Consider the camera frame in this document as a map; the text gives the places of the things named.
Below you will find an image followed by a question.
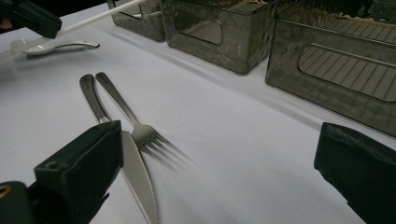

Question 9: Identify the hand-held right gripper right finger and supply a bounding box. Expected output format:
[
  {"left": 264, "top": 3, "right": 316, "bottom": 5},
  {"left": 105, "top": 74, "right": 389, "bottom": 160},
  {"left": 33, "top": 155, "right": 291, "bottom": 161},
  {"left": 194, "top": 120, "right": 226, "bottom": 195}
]
[{"left": 313, "top": 121, "right": 396, "bottom": 224}]

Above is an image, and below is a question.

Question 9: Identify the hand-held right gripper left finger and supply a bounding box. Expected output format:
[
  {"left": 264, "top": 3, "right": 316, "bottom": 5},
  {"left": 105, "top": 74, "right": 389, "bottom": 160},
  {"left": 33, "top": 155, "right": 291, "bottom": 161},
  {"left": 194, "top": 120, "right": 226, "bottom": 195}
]
[{"left": 34, "top": 120, "right": 124, "bottom": 224}]

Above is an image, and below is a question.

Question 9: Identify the white ceramic spoon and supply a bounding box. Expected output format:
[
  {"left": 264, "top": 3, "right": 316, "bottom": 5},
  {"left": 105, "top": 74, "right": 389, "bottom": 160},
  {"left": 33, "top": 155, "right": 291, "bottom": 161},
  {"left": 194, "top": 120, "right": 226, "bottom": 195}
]
[{"left": 21, "top": 39, "right": 101, "bottom": 58}]

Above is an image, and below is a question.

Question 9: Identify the stainless steel knife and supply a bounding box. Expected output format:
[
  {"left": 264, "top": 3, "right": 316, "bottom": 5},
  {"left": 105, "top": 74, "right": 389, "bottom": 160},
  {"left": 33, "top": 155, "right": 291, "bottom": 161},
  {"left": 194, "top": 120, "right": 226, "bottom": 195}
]
[{"left": 78, "top": 74, "right": 161, "bottom": 224}]

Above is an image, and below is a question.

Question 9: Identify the white chopstick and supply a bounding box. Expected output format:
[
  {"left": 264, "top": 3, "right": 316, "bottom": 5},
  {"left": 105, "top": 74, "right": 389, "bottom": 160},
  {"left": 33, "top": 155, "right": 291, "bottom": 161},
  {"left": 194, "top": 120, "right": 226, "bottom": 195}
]
[{"left": 57, "top": 0, "right": 148, "bottom": 36}]

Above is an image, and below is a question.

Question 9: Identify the stainless steel fork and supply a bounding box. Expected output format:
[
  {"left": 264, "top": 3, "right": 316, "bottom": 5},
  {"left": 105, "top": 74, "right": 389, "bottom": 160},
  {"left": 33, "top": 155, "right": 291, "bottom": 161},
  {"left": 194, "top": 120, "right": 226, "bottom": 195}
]
[{"left": 95, "top": 72, "right": 172, "bottom": 153}]

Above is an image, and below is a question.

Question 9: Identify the smoky transparent plastic bin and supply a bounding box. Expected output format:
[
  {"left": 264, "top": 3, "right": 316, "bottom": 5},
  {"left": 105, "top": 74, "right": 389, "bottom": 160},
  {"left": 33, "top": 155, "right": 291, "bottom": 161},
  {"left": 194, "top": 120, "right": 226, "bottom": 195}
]
[
  {"left": 106, "top": 0, "right": 167, "bottom": 43},
  {"left": 159, "top": 0, "right": 281, "bottom": 76},
  {"left": 265, "top": 0, "right": 396, "bottom": 138}
]

